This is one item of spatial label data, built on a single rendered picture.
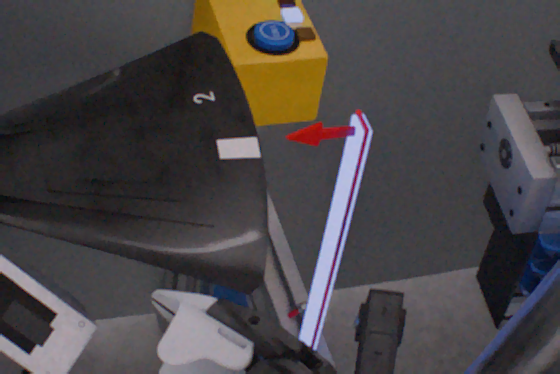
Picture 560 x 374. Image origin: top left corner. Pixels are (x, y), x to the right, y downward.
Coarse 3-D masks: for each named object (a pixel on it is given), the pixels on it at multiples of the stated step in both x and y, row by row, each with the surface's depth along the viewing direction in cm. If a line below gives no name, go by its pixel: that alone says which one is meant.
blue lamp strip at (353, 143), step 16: (352, 144) 103; (352, 160) 104; (352, 176) 105; (336, 192) 108; (336, 208) 109; (336, 224) 109; (336, 240) 110; (320, 256) 114; (320, 272) 115; (320, 288) 115; (320, 304) 116; (304, 320) 121; (304, 336) 122
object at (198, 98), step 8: (200, 88) 100; (208, 88) 100; (216, 88) 100; (192, 96) 100; (200, 96) 100; (208, 96) 100; (216, 96) 100; (192, 104) 99; (200, 104) 99; (208, 104) 99; (216, 104) 99
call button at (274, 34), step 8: (264, 24) 127; (272, 24) 127; (280, 24) 127; (256, 32) 126; (264, 32) 126; (272, 32) 126; (280, 32) 126; (288, 32) 126; (256, 40) 126; (264, 40) 125; (272, 40) 125; (280, 40) 125; (288, 40) 125; (272, 48) 125; (280, 48) 125
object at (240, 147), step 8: (224, 144) 98; (232, 144) 98; (240, 144) 98; (248, 144) 98; (256, 144) 99; (224, 152) 98; (232, 152) 98; (240, 152) 98; (248, 152) 98; (256, 152) 98
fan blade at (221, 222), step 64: (128, 64) 101; (192, 64) 101; (0, 128) 95; (64, 128) 96; (128, 128) 97; (192, 128) 98; (0, 192) 91; (64, 192) 92; (128, 192) 94; (192, 192) 95; (256, 192) 97; (128, 256) 92; (192, 256) 93; (256, 256) 95
